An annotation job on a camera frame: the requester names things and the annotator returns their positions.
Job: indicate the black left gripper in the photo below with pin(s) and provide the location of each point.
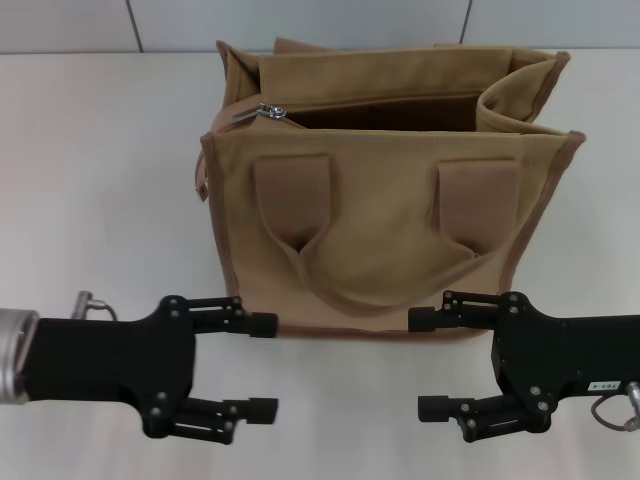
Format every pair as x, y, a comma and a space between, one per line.
100, 355

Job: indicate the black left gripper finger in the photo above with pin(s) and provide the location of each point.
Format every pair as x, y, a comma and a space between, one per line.
260, 411
262, 325

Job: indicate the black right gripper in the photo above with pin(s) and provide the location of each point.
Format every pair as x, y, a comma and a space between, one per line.
550, 350

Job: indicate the khaki canvas food bag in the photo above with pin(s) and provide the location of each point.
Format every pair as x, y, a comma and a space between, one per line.
350, 225

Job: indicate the silver metal zipper slider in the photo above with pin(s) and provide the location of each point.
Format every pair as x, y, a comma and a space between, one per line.
272, 111

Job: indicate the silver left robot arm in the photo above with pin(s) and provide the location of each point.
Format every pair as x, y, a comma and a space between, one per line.
12, 350

